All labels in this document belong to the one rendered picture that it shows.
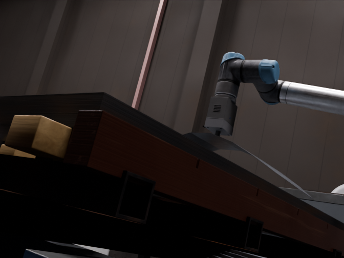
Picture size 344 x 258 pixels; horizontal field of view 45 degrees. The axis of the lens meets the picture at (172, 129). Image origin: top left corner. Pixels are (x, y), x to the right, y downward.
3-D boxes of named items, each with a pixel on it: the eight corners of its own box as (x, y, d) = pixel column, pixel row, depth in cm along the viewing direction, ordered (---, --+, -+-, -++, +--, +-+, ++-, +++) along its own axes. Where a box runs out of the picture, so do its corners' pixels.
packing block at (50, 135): (3, 145, 50) (13, 114, 51) (37, 156, 53) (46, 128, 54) (30, 148, 46) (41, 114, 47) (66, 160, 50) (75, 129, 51)
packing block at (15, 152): (-5, 162, 85) (1, 144, 86) (16, 168, 89) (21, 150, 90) (9, 164, 81) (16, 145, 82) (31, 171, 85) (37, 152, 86)
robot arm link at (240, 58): (243, 50, 135) (219, 50, 139) (237, 81, 132) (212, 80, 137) (250, 61, 142) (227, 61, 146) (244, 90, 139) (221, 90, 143)
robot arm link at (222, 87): (213, 81, 137) (222, 90, 144) (210, 93, 136) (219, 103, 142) (234, 81, 133) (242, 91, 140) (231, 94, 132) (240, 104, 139)
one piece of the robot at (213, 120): (215, 96, 145) (206, 141, 141) (205, 86, 137) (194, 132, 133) (242, 97, 139) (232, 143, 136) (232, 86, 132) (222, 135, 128)
